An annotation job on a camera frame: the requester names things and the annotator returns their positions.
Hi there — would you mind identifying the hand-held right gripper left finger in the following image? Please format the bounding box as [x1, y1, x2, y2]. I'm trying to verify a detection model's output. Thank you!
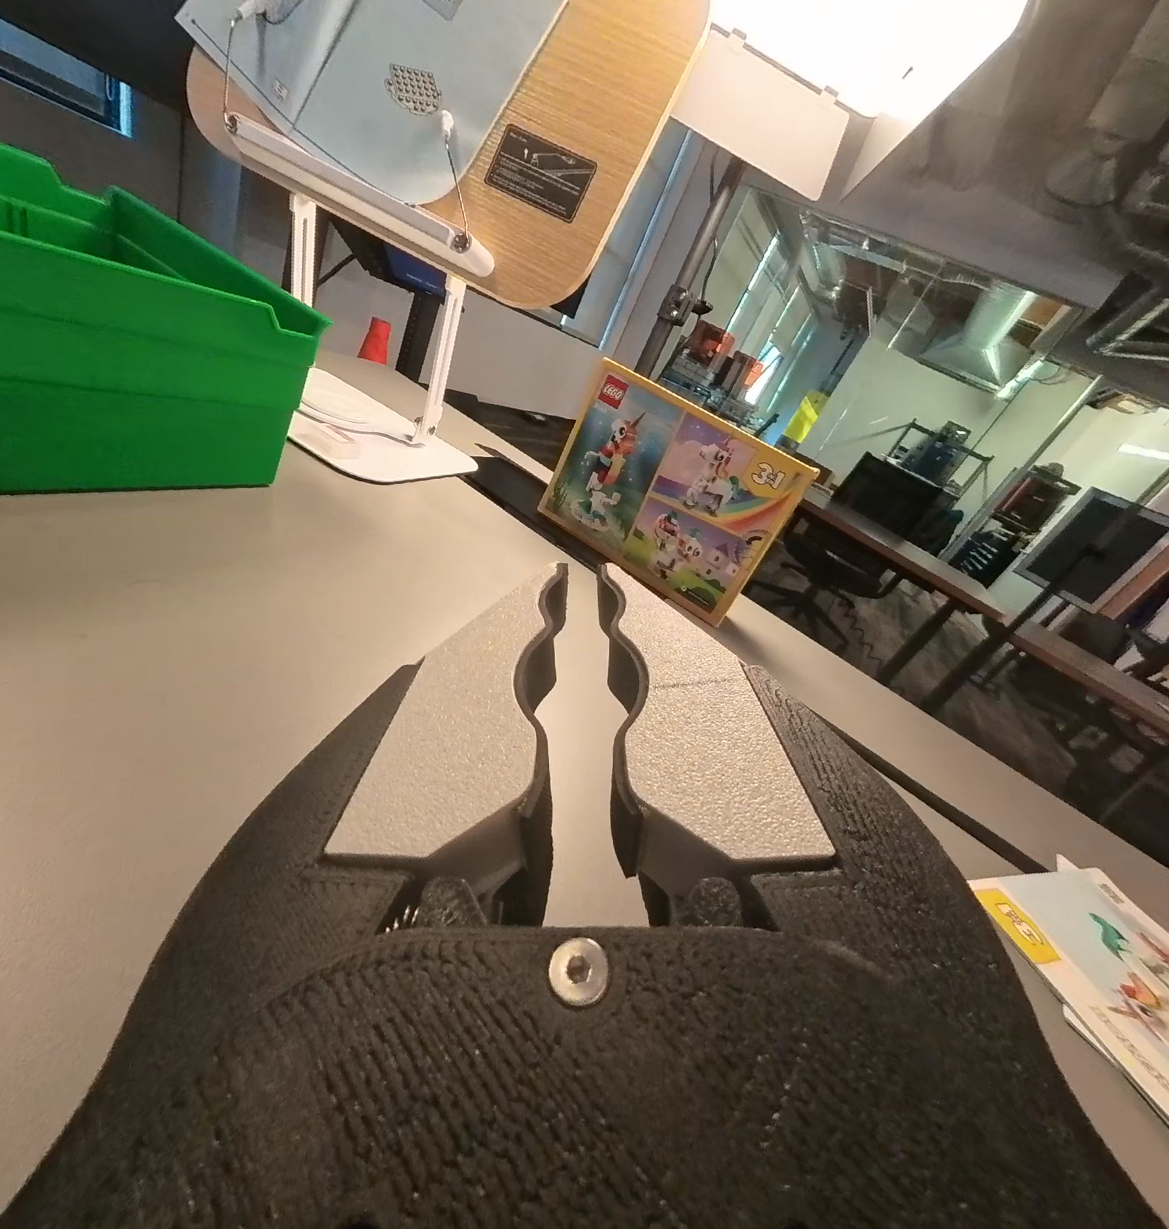
[324, 563, 571, 901]

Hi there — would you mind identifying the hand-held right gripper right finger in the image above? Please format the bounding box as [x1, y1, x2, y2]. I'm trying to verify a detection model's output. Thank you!
[595, 563, 836, 901]

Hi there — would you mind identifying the yellow lego box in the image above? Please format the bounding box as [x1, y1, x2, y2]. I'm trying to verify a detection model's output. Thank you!
[540, 356, 821, 627]

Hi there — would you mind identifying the lego instruction booklet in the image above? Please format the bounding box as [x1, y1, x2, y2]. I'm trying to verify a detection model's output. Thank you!
[1063, 995, 1169, 1136]
[972, 862, 1169, 1044]

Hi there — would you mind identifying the black office chair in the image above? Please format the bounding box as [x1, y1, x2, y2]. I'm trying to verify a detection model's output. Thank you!
[785, 454, 943, 633]

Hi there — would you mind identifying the dark office table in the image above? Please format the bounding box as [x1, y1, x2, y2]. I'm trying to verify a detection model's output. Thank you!
[793, 497, 1169, 758]

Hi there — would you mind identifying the grey monitor on pole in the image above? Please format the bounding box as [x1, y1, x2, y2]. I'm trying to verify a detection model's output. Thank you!
[1012, 486, 1169, 620]

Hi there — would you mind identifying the green plastic bin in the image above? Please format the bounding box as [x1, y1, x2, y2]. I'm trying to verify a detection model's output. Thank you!
[0, 129, 337, 497]

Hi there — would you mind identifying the white stand with wooden board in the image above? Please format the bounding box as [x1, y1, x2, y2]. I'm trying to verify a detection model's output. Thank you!
[186, 0, 718, 483]

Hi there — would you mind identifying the wire shelf rack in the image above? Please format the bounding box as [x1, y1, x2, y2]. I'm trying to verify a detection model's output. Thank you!
[891, 417, 989, 486]

